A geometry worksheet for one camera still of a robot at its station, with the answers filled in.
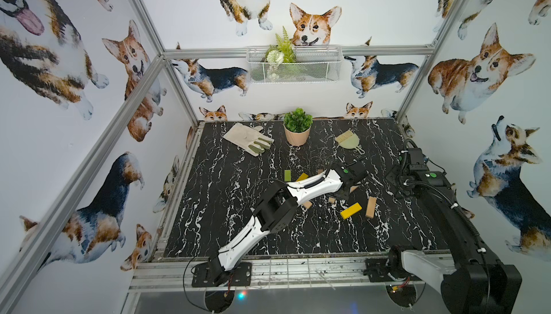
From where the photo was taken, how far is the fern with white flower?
2.65 ft

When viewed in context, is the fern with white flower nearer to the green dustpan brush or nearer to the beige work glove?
the beige work glove

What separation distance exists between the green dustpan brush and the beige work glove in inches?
14.1

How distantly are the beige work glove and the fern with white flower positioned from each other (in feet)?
1.19

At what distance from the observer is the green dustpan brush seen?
1.12 meters

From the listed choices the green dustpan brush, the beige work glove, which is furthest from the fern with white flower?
the green dustpan brush

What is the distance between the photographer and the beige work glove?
112 cm

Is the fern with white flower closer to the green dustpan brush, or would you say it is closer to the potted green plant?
the potted green plant

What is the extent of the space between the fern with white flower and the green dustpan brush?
48 cm
